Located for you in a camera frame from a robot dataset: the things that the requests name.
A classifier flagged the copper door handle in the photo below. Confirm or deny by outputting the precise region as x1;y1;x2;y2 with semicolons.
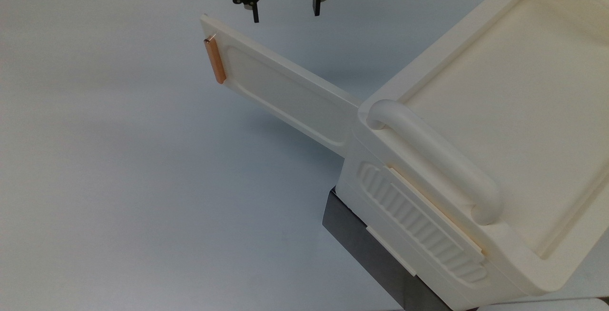
203;35;227;85

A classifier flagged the dark metal base block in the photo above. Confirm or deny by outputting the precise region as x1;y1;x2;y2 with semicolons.
322;186;453;311

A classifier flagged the cream cabinet door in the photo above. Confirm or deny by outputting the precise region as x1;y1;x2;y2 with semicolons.
199;14;361;158

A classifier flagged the cream plastic cabinet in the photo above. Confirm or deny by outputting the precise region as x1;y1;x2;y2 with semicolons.
335;0;609;311

